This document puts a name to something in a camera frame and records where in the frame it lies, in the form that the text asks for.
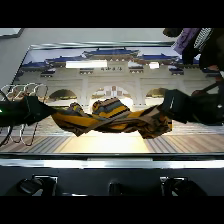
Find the black white striped garment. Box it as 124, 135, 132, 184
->
193, 27, 214, 52

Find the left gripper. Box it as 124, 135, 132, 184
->
23, 95, 56, 126

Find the dark brown garment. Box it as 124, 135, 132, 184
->
162, 27, 184, 38

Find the silver frame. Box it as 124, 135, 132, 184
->
0, 157, 224, 197

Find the yellow grey striped shirt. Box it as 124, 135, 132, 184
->
49, 97, 174, 140

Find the purple garment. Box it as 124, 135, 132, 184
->
172, 27, 201, 56

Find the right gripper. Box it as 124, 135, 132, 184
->
157, 88, 194, 124

